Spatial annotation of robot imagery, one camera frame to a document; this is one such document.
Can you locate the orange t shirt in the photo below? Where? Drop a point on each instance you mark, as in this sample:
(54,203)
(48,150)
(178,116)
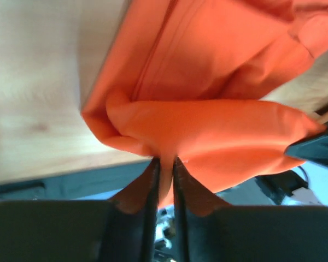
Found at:
(186,79)

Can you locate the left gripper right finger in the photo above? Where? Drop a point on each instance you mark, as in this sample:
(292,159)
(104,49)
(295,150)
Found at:
(210,229)

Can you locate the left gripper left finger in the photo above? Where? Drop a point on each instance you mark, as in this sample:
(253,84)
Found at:
(121,228)

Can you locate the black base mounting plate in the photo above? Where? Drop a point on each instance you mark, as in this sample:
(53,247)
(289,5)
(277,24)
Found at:
(87,184)

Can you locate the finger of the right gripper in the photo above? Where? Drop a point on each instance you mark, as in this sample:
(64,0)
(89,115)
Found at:
(314,149)

